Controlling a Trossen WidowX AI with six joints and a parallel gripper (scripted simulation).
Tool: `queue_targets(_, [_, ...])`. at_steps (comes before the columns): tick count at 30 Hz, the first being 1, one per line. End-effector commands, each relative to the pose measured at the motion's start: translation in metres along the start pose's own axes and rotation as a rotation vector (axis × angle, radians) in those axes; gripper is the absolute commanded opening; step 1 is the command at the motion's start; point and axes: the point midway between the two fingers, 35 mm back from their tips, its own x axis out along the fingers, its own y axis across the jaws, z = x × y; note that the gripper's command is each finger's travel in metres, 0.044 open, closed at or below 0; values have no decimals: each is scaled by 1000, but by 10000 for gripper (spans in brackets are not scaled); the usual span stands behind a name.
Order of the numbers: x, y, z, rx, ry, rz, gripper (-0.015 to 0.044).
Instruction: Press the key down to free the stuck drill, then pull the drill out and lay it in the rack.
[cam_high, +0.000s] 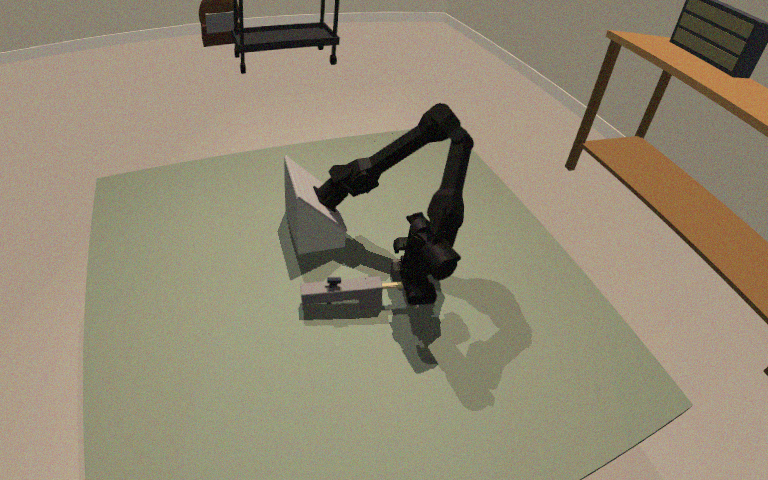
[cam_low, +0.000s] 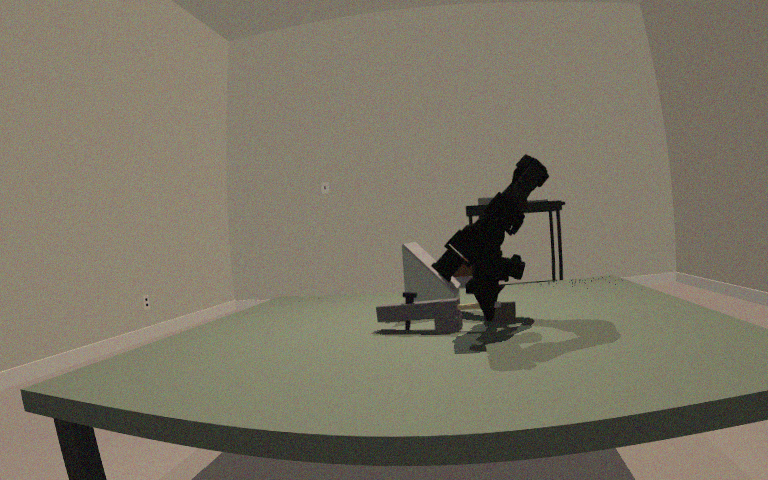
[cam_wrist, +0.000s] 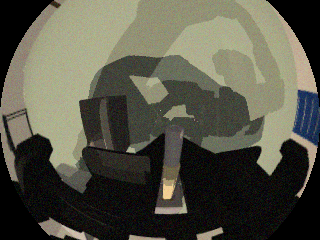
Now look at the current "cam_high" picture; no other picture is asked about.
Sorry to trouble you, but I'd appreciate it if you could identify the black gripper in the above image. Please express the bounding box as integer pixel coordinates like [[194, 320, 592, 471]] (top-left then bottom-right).
[[393, 237, 437, 305]]

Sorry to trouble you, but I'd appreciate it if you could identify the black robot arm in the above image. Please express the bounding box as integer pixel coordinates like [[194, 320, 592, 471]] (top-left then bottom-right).
[[313, 103, 473, 281]]

